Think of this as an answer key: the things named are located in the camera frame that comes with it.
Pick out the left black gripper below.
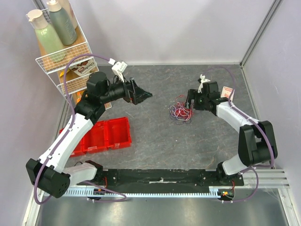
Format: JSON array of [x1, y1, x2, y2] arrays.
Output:
[[100, 73, 152, 105]]

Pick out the red cable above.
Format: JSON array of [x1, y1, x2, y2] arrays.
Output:
[[171, 94, 196, 121]]

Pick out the white cable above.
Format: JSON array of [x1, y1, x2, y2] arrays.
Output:
[[169, 105, 192, 125]]

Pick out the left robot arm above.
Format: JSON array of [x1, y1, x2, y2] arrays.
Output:
[[26, 72, 153, 198]]

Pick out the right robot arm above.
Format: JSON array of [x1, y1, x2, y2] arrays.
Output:
[[185, 79, 278, 186]]

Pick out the small white card box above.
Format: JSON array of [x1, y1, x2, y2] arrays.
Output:
[[221, 86, 235, 101]]

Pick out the red bin right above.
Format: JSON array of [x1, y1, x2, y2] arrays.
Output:
[[107, 117, 132, 149]]

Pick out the red bin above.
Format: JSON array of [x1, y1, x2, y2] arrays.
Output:
[[107, 117, 132, 149], [83, 121, 108, 153]]

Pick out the chocolate cookie box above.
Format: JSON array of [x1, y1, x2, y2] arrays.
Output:
[[69, 59, 97, 76]]

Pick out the red bin middle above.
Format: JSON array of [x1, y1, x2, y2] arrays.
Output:
[[83, 121, 108, 153]]

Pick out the orange snack packs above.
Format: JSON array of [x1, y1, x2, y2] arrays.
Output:
[[77, 90, 87, 103]]

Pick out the light green bottle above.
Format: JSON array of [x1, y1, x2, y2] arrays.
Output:
[[27, 9, 65, 63]]

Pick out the dark green bottle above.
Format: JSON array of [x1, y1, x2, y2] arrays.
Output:
[[47, 0, 77, 46]]

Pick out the beige bottle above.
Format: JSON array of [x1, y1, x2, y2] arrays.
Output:
[[58, 0, 78, 29]]

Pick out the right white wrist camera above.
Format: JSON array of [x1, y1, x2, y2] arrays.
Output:
[[198, 74, 211, 93]]

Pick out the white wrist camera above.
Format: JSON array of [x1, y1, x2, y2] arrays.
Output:
[[108, 58, 127, 83], [198, 74, 211, 93]]

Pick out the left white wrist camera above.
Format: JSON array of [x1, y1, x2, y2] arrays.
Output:
[[108, 58, 127, 83]]

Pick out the white wire shelf rack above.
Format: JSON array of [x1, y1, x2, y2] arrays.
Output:
[[35, 0, 112, 111]]

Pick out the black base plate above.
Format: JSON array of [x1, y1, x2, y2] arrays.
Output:
[[91, 169, 244, 193]]

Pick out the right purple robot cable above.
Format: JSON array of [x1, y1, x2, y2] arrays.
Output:
[[204, 65, 276, 204]]

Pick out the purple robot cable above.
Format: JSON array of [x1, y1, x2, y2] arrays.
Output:
[[33, 53, 128, 204], [204, 65, 276, 204]]

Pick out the slotted cable duct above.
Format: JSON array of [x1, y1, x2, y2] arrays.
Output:
[[62, 186, 221, 198]]

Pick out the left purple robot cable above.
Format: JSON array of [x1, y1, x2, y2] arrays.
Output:
[[33, 53, 128, 204]]

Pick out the aluminium frame rail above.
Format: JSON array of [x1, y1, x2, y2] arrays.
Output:
[[241, 169, 289, 189]]

